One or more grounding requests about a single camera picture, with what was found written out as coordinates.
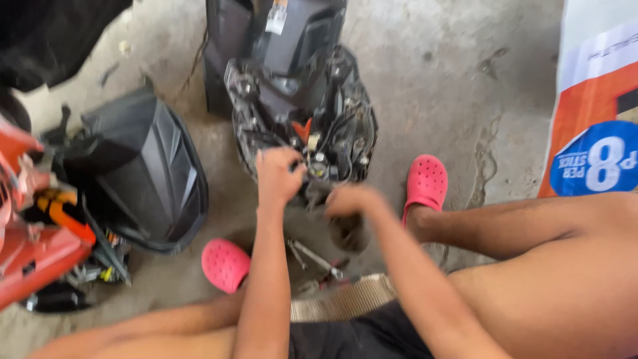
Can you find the person's right hand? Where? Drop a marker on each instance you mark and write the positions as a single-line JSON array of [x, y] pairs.
[[349, 200]]

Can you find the person's left hand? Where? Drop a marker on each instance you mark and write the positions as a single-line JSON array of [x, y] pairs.
[[275, 175]]

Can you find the person's left fingers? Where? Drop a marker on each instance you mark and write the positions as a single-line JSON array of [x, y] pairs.
[[294, 167]]

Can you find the person's right fingers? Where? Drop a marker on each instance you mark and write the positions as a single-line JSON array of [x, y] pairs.
[[335, 202]]

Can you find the black scooter headlight assembly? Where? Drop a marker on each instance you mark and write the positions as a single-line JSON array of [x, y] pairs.
[[304, 119]]

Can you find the silver socket wrench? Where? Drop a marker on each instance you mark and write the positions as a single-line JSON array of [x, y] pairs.
[[319, 260]]

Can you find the silver spanner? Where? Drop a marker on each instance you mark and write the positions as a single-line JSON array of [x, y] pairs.
[[296, 254]]

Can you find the pink clog on right foot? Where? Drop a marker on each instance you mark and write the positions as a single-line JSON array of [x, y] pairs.
[[424, 183]]

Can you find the pink clog on foot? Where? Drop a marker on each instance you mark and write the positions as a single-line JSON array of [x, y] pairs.
[[424, 183], [225, 265]]

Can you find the ribbed tan stool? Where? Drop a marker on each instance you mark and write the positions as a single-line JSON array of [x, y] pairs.
[[341, 299]]

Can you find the pink clog on left foot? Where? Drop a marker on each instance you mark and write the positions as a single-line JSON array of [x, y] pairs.
[[225, 265]]

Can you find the black scooter front fairing panel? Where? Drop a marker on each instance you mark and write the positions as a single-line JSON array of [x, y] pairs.
[[279, 40]]

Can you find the person's black shorts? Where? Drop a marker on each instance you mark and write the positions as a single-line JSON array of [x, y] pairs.
[[359, 334]]

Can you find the dark grey scooter body panel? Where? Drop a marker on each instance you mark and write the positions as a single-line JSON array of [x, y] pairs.
[[144, 174]]

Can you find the person's right leg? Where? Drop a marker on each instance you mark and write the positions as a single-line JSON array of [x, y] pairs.
[[538, 264]]

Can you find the person's leg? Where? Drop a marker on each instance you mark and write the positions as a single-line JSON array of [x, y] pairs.
[[149, 334], [538, 264]]

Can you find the person's left leg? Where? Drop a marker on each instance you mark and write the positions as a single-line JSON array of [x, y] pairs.
[[149, 334]]

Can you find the red scooter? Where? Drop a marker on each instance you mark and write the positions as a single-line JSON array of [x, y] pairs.
[[35, 224]]

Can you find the orange and blue printed banner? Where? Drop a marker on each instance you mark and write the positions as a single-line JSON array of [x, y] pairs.
[[595, 109]]

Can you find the black cloth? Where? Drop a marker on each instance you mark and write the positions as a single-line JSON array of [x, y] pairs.
[[45, 40]]

